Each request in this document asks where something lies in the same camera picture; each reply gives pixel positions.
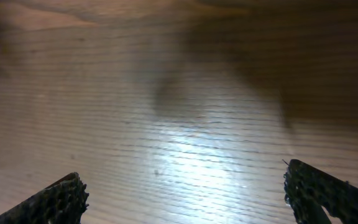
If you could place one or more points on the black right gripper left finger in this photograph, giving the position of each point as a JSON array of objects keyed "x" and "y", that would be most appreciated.
[{"x": 62, "y": 202}]

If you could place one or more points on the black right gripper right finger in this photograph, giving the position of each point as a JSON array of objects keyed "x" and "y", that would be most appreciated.
[{"x": 314, "y": 195}]

